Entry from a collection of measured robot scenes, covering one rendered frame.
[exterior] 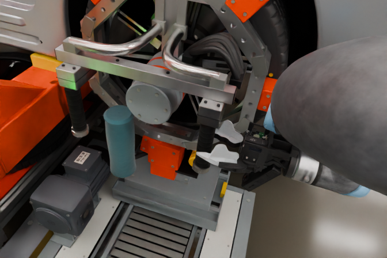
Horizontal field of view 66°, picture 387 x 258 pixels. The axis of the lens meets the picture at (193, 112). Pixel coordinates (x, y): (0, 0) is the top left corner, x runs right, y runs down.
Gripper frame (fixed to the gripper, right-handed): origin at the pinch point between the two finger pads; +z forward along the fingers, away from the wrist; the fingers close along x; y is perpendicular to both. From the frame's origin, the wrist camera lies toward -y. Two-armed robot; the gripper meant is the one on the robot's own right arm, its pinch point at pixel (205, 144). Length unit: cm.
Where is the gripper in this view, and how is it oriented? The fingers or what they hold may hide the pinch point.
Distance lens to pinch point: 70.7
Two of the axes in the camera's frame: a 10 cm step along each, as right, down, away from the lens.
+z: -9.5, -2.5, 1.6
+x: -2.8, 5.9, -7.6
